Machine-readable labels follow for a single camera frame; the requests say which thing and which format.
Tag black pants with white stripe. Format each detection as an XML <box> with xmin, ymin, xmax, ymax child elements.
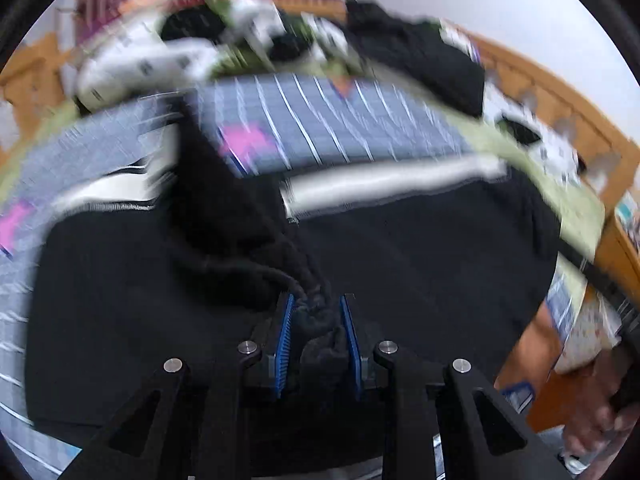
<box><xmin>24</xmin><ymin>94</ymin><xmax>564</xmax><ymax>476</ymax></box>

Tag person's right hand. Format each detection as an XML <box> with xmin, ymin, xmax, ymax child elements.
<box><xmin>563</xmin><ymin>346</ymin><xmax>639</xmax><ymax>456</ymax></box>

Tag white spotted pillow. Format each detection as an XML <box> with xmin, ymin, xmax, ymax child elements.
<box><xmin>483</xmin><ymin>82</ymin><xmax>580</xmax><ymax>184</ymax></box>

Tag light green fuzzy blanket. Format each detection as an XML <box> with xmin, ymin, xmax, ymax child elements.
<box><xmin>1</xmin><ymin>67</ymin><xmax>605</xmax><ymax>255</ymax></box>

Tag grey checkered bed sheet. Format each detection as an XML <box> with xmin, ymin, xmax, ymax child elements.
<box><xmin>1</xmin><ymin>74</ymin><xmax>470</xmax><ymax>479</ymax></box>

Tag white green spotted quilt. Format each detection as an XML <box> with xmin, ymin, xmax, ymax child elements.
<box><xmin>75</xmin><ymin>0</ymin><xmax>357</xmax><ymax>112</ymax></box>

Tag black clothes pile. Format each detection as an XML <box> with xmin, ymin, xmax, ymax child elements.
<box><xmin>345</xmin><ymin>0</ymin><xmax>485</xmax><ymax>118</ymax></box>

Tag wooden bed frame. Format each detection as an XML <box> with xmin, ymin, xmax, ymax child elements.
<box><xmin>1</xmin><ymin>29</ymin><xmax>639</xmax><ymax>298</ymax></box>

